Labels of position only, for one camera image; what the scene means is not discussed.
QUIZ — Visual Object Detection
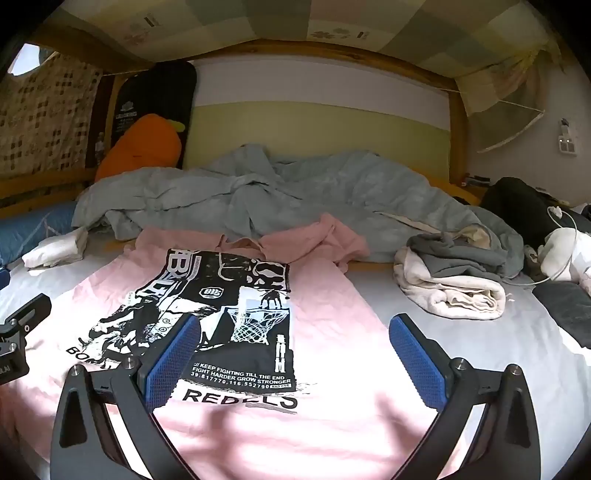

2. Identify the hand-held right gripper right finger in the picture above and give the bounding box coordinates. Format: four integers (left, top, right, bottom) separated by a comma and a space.
389, 314, 542, 480

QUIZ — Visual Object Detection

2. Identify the black printed panel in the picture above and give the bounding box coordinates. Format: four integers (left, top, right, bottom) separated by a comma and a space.
85, 60, 198, 169

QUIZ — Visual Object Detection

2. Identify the pastel checked canopy cloth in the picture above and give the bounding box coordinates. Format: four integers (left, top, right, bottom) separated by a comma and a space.
28, 0, 568, 116

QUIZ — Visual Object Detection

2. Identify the cream crumpled cloth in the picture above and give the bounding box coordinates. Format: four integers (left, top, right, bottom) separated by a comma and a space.
394, 247, 508, 320

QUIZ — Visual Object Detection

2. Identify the white mosquito net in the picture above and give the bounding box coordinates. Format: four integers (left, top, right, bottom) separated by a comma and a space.
473, 104, 546, 154

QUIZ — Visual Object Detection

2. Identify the blue pillow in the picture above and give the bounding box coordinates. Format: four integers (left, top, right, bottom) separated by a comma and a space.
0, 202, 79, 265

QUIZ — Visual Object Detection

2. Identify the grey-green blanket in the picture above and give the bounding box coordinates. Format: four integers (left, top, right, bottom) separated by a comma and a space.
71, 143, 525, 278

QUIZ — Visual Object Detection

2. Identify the white bundled cloth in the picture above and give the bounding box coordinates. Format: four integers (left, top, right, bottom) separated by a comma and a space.
540, 228, 591, 296

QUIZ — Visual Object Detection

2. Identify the white folded cloth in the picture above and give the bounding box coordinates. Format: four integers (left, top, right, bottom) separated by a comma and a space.
22, 227, 89, 269

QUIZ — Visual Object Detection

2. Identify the white and green headboard panel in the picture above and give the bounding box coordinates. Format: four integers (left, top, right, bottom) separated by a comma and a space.
182, 58, 451, 171

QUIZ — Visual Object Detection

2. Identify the black clothing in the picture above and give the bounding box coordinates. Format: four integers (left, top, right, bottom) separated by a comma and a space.
480, 178, 591, 252

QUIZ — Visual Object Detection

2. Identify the white wall socket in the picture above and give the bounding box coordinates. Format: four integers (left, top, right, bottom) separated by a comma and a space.
555, 119, 578, 158

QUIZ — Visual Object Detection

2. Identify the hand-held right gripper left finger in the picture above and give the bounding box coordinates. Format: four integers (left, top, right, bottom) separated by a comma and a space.
50, 314, 201, 480

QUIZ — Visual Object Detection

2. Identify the wooden bed frame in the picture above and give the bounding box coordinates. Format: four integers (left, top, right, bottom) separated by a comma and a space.
0, 39, 467, 208

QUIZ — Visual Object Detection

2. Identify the grey crumpled garment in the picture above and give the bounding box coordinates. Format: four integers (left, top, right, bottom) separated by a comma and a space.
409, 233, 509, 280

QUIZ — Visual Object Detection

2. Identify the white charging cable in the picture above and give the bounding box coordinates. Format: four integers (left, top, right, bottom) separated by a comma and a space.
505, 205, 580, 284

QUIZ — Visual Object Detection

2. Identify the dark grey cloth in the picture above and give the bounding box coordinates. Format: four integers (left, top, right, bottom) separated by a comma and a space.
533, 281, 591, 349

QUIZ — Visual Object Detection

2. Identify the pink printed t-shirt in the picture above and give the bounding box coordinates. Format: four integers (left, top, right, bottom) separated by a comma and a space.
0, 213, 467, 480

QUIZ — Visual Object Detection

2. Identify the patchwork curtain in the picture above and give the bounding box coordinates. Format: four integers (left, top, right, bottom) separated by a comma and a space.
0, 51, 105, 174

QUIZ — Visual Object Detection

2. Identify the orange carrot plush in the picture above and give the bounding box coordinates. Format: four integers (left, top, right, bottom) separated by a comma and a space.
95, 114, 185, 183

